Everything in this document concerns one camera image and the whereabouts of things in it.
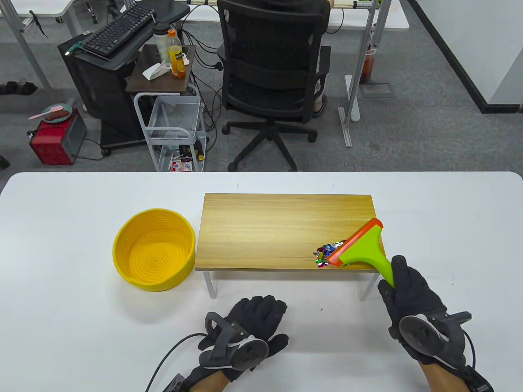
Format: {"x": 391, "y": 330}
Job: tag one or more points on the person's left hand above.
{"x": 257, "y": 314}

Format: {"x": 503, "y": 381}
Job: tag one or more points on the person's right hand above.
{"x": 412, "y": 294}

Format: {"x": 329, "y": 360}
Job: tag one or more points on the green orange scraper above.
{"x": 363, "y": 249}

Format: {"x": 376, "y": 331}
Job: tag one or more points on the wooden tabletop organizer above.
{"x": 265, "y": 232}

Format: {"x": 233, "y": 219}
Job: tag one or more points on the pile of colourful sequins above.
{"x": 325, "y": 253}

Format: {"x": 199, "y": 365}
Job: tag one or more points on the yellow fabric basket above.
{"x": 153, "y": 261}

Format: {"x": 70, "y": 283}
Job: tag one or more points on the person's right forearm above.
{"x": 443, "y": 379}

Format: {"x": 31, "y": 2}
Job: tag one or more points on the person's left forearm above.
{"x": 212, "y": 384}

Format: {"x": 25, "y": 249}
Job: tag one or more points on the grey tracking controller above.
{"x": 245, "y": 355}
{"x": 421, "y": 337}

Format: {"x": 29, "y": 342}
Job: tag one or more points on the red card box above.
{"x": 182, "y": 165}

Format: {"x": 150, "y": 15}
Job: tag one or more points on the grey floor plate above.
{"x": 378, "y": 90}

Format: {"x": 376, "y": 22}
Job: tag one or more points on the small wooden side table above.
{"x": 163, "y": 83}

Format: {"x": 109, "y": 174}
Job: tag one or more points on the black mesh office chair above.
{"x": 269, "y": 61}

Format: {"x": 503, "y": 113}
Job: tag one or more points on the white crumpled tissue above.
{"x": 153, "y": 72}

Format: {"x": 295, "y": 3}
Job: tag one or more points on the orange juice bottle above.
{"x": 176, "y": 61}

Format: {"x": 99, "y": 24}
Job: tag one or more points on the red toaster oven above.
{"x": 49, "y": 143}

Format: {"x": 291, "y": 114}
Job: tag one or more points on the white desk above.
{"x": 392, "y": 22}
{"x": 41, "y": 8}

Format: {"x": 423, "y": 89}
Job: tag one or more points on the black rolling computer stand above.
{"x": 94, "y": 90}

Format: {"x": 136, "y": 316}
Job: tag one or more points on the teal plate with food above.
{"x": 61, "y": 116}

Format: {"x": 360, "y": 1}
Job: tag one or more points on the grey water bottle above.
{"x": 160, "y": 45}

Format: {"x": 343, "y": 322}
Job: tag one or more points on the pink spatula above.
{"x": 53, "y": 109}

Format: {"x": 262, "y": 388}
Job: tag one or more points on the black keyboard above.
{"x": 118, "y": 30}

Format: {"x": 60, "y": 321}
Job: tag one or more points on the black shoe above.
{"x": 27, "y": 87}
{"x": 9, "y": 87}

